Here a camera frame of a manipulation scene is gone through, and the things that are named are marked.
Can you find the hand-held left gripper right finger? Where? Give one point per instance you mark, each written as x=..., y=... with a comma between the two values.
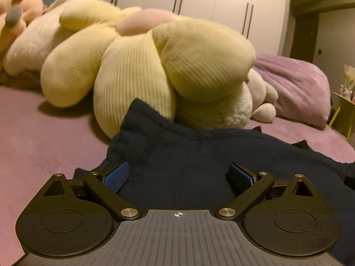
x=240, y=176

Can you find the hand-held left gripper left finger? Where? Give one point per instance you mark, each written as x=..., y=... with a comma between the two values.
x=118, y=176

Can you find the navy zip jacket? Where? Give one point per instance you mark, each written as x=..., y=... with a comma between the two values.
x=180, y=160

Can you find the white fluffy plush toy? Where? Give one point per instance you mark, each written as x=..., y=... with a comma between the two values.
x=244, y=102

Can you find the pink bed blanket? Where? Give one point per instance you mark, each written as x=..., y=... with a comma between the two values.
x=50, y=138

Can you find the purple pillow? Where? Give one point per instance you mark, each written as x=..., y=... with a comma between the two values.
x=296, y=88

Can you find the yellow flower plush pillow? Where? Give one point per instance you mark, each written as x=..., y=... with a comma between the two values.
x=133, y=66

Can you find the yellow-legged side table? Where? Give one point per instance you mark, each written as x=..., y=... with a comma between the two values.
x=344, y=113

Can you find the wrapped flower bouquet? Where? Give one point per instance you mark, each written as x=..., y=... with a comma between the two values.
x=349, y=80

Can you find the dark door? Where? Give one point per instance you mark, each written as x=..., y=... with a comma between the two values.
x=303, y=37

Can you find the cream plush toy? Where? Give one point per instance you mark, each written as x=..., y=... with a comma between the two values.
x=33, y=47

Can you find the orange plush toy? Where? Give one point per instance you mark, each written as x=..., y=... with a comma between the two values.
x=16, y=13

